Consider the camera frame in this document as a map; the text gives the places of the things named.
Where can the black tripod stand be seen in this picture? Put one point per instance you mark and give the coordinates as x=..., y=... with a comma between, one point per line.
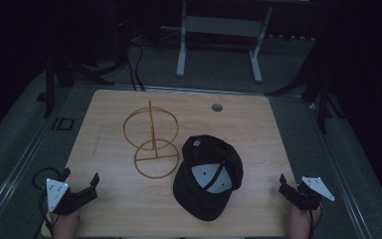
x=315, y=89
x=69, y=71

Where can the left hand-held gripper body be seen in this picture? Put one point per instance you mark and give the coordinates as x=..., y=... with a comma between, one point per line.
x=59, y=198

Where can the white metal desk frame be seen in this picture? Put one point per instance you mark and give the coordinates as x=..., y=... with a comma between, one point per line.
x=224, y=40

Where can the person's left hand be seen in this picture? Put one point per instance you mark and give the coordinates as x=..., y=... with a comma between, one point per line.
x=65, y=224

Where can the black rectangular floor bracket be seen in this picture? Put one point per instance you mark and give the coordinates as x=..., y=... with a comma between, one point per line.
x=63, y=124

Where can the person's right hand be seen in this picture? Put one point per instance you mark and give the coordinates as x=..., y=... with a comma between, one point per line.
x=303, y=224

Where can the black baseball cap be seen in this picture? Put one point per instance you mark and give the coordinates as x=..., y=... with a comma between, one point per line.
x=209, y=177

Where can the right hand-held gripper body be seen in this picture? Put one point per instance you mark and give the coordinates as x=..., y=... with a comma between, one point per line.
x=308, y=194

